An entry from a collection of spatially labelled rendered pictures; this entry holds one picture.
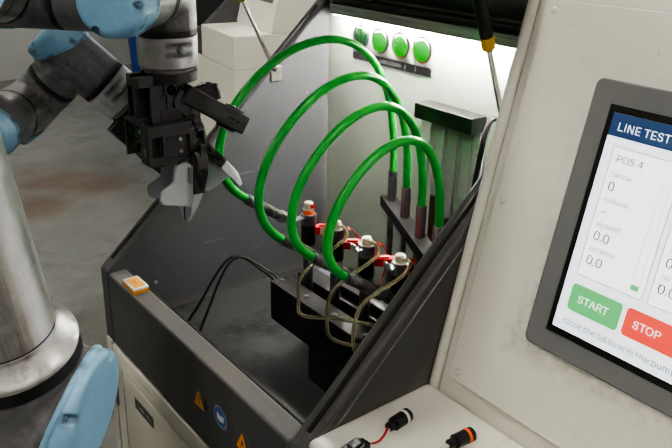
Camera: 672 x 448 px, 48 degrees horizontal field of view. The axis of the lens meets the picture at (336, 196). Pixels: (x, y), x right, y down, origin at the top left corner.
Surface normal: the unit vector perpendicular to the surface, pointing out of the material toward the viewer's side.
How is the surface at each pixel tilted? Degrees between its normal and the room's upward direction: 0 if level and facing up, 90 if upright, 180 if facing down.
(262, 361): 0
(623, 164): 76
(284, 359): 0
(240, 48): 90
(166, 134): 90
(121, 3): 90
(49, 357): 50
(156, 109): 90
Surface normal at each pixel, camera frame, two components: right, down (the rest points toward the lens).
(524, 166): -0.76, -0.02
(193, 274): 0.62, 0.30
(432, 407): 0.02, -0.93
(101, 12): -0.17, 0.36
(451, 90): -0.79, 0.21
